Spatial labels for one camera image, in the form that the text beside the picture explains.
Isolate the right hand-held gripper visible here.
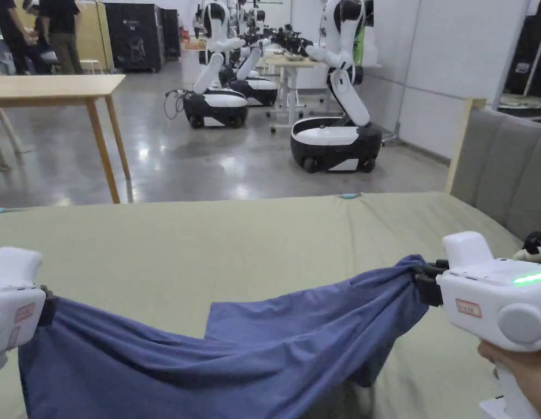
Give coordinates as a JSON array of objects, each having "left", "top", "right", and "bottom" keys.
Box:
[{"left": 412, "top": 232, "right": 541, "bottom": 419}]

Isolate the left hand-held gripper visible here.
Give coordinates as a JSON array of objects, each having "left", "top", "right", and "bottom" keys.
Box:
[{"left": 0, "top": 246, "right": 58, "bottom": 377}]

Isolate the dark blue shirt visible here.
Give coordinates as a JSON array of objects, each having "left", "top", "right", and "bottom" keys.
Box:
[{"left": 17, "top": 254, "right": 430, "bottom": 419}]

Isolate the person's right hand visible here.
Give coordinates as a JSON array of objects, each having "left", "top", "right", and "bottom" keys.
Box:
[{"left": 477, "top": 341, "right": 541, "bottom": 419}]

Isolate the black and beige plush toy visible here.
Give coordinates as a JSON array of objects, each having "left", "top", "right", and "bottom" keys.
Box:
[{"left": 512, "top": 231, "right": 541, "bottom": 265}]

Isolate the grey padded headboard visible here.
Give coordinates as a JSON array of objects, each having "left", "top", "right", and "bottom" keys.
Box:
[{"left": 444, "top": 98, "right": 541, "bottom": 242}]

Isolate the light wooden chair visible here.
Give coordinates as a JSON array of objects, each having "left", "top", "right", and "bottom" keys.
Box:
[{"left": 0, "top": 108, "right": 26, "bottom": 172}]

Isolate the bed with pale green sheet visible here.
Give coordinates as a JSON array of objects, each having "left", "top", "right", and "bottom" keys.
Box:
[{"left": 0, "top": 191, "right": 541, "bottom": 419}]

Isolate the white and black wheeled robot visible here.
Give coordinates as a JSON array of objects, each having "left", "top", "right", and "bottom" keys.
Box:
[
  {"left": 289, "top": 0, "right": 383, "bottom": 173},
  {"left": 228, "top": 0, "right": 280, "bottom": 107},
  {"left": 164, "top": 0, "right": 249, "bottom": 129}
]

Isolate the light wooden table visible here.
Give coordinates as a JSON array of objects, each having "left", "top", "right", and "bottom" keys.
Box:
[{"left": 0, "top": 74, "right": 132, "bottom": 205}]

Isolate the white stool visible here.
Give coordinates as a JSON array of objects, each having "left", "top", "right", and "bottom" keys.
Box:
[{"left": 78, "top": 58, "right": 106, "bottom": 76}]

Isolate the black cabinet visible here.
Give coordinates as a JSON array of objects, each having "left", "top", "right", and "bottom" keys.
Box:
[{"left": 102, "top": 2, "right": 165, "bottom": 74}]

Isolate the wooden table with white legs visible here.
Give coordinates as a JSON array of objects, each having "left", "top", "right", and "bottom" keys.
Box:
[{"left": 262, "top": 54, "right": 325, "bottom": 134}]

